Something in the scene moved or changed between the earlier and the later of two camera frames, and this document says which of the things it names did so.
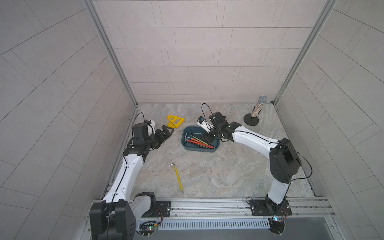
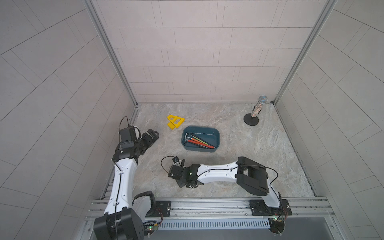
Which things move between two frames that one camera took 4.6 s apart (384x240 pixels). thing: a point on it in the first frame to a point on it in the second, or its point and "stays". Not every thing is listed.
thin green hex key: (200, 140) stays
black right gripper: (207, 137) to (179, 182)
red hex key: (199, 143) stays
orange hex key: (201, 142) stays
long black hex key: (192, 143) to (195, 136)
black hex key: (187, 133) stays
